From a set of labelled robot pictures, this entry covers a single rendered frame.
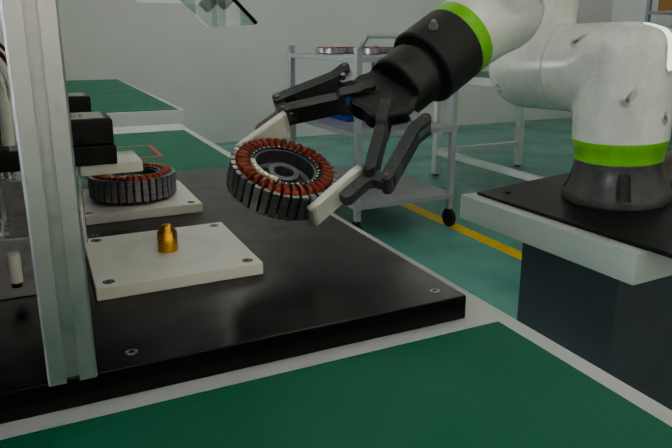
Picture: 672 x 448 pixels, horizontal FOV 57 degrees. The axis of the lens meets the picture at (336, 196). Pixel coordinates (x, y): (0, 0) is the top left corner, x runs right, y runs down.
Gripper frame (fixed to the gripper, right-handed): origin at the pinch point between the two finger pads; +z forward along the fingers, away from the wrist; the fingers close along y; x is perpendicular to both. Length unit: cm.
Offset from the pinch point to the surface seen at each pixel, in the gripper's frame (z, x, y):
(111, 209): 14.5, -9.7, 19.9
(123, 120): -15, -92, 129
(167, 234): 13.0, 0.4, 2.9
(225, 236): 8.0, -4.9, 2.2
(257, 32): -225, -323, 401
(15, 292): 26.3, 5.0, 4.3
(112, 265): 18.8, 1.6, 3.0
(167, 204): 8.7, -12.0, 17.1
